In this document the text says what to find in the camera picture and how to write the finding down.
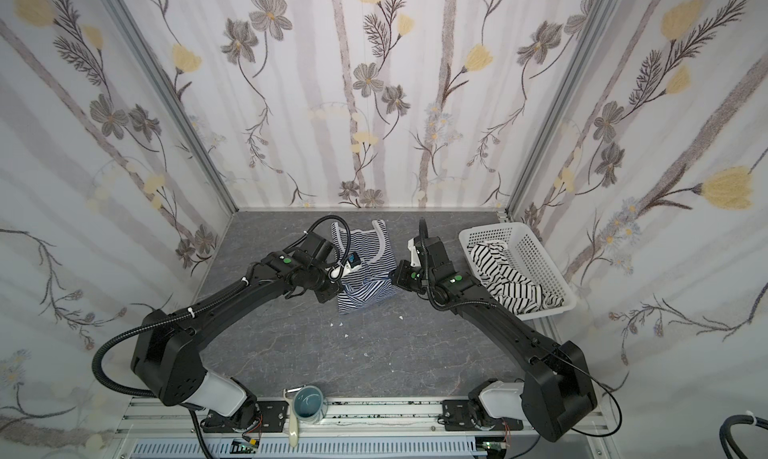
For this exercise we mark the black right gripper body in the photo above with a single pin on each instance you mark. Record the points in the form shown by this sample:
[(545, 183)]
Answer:
[(405, 276)]

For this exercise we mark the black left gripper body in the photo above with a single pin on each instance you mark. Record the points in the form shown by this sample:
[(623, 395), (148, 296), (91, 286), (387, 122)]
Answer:
[(330, 281)]

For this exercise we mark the blue white striped tank top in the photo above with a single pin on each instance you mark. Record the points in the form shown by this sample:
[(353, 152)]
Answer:
[(369, 283)]

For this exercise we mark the black white striped tank top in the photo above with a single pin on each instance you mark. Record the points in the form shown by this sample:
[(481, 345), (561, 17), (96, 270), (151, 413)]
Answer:
[(506, 283)]

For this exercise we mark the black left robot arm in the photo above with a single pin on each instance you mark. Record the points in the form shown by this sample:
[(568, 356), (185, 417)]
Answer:
[(167, 357)]

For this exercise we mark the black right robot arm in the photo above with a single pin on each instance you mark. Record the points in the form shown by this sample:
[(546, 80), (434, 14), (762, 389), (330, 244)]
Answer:
[(557, 391)]

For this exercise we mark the white plastic laundry basket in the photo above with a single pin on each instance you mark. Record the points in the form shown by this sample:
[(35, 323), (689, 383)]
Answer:
[(529, 256)]

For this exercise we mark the teal mug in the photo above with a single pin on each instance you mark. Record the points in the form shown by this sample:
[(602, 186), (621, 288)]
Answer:
[(309, 405)]

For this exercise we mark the cream vegetable peeler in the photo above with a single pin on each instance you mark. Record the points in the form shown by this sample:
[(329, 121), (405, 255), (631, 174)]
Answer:
[(289, 396)]

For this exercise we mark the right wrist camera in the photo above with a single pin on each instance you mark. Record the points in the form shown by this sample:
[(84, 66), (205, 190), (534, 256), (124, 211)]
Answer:
[(414, 253)]

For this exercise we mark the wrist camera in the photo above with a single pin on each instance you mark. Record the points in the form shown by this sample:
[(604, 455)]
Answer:
[(348, 266), (414, 253)]

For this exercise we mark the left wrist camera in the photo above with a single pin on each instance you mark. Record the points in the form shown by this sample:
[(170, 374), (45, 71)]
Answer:
[(348, 266)]

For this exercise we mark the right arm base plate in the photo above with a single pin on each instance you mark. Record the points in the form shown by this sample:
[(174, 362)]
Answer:
[(467, 415)]

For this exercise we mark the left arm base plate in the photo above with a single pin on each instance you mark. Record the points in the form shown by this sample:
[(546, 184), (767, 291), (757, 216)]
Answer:
[(265, 416)]

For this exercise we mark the aluminium frame rail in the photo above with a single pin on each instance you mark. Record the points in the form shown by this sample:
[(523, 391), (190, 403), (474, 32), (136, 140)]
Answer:
[(345, 417)]

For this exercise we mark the white vented cable duct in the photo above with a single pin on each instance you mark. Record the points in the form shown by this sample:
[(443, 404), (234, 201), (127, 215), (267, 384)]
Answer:
[(355, 447)]

